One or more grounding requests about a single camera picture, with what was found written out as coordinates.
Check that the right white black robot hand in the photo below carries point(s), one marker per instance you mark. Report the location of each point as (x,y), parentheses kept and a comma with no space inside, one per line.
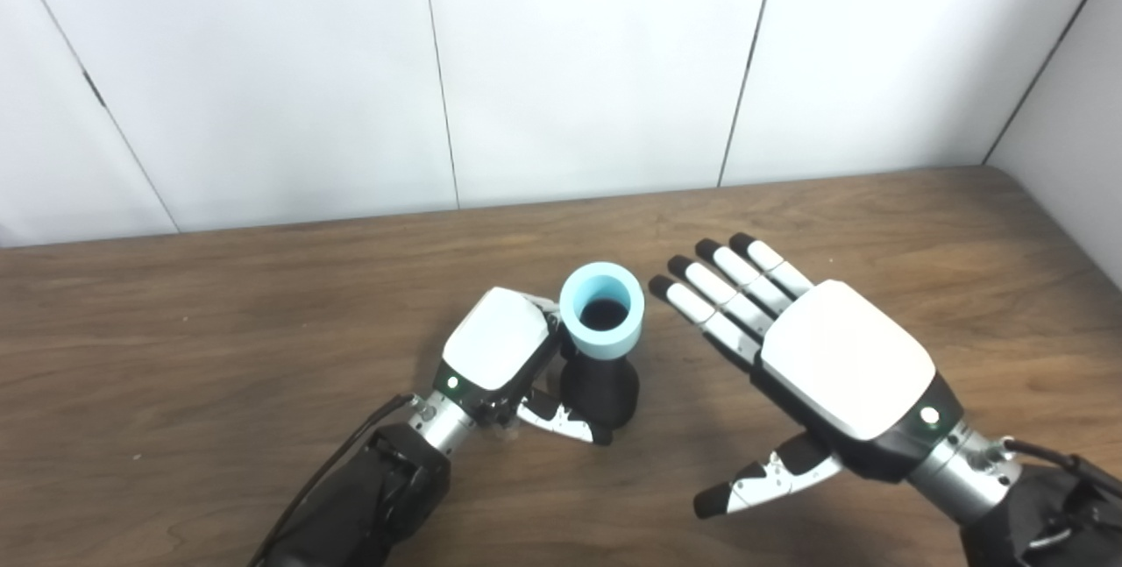
(841,357)

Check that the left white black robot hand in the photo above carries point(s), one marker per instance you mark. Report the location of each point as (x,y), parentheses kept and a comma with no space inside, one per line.
(491,343)

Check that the black flared nozzle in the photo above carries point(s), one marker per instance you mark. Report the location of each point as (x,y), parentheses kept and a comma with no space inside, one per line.
(600,387)

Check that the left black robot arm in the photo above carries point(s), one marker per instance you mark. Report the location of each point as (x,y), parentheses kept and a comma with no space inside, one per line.
(368,506)

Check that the black wall panel hinge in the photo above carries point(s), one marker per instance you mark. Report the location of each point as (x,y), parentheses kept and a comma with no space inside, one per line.
(94,88)

